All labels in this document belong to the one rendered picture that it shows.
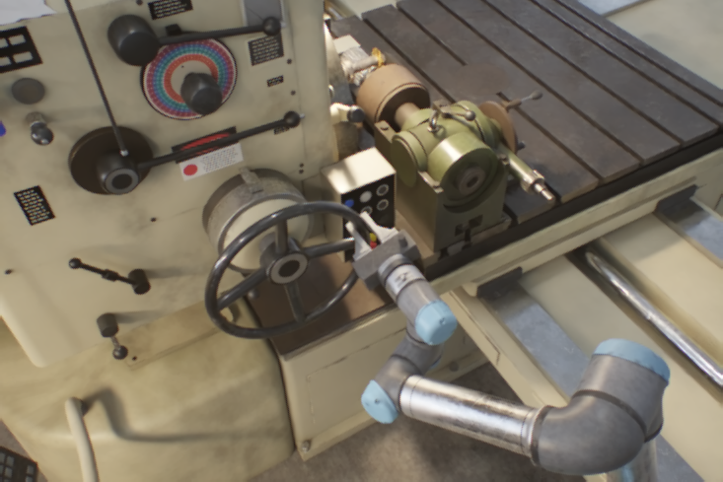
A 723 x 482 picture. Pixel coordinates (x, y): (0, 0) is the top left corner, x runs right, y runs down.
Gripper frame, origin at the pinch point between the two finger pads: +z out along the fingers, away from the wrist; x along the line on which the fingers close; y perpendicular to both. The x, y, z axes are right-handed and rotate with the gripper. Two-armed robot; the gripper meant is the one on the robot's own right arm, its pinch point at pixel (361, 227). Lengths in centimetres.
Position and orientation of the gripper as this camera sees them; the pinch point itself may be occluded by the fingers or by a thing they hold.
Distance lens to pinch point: 149.9
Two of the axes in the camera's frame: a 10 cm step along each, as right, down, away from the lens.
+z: -5.0, -6.2, 6.1
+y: -2.6, -5.6, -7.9
